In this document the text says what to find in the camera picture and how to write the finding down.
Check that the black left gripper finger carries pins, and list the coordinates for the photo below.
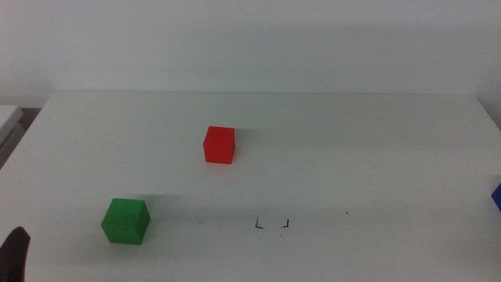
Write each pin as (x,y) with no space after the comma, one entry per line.
(13,256)

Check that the green cube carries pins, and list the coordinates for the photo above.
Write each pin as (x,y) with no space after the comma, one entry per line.
(125,222)

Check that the red cube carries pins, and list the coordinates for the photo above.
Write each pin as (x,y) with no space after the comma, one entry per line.
(219,145)

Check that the blue cube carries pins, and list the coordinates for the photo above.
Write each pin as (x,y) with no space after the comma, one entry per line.
(497,197)

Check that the white side table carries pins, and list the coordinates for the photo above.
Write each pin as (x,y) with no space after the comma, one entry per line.
(8,115)

